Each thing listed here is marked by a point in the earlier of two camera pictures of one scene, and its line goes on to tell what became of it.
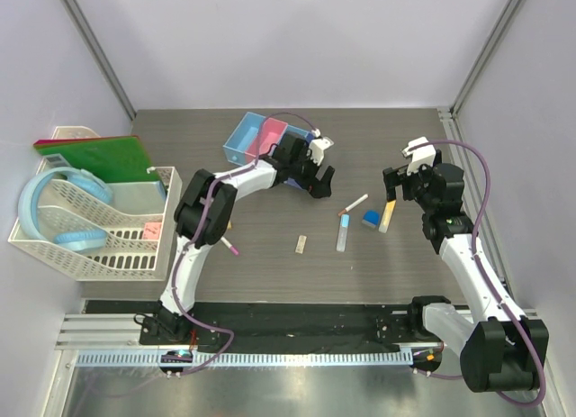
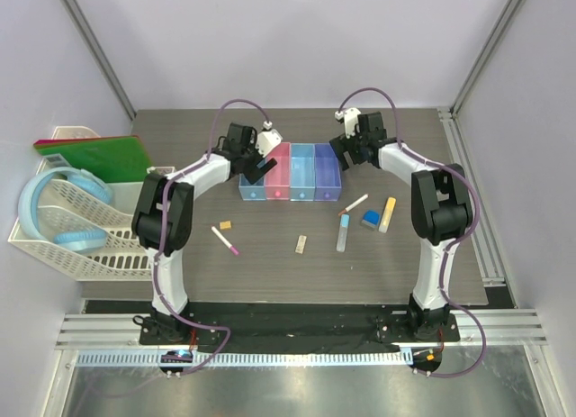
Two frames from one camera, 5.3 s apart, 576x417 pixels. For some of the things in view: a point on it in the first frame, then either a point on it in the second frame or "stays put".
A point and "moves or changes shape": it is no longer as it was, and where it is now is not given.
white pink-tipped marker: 229,246 stays put
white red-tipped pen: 353,204 stays put
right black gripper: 393,178 to 342,144
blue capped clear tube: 341,243 stays put
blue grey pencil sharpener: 372,218 stays put
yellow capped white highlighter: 387,215 stays put
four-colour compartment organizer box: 256,136 moves or changes shape
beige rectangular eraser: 301,244 stays put
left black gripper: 317,188 to 255,174
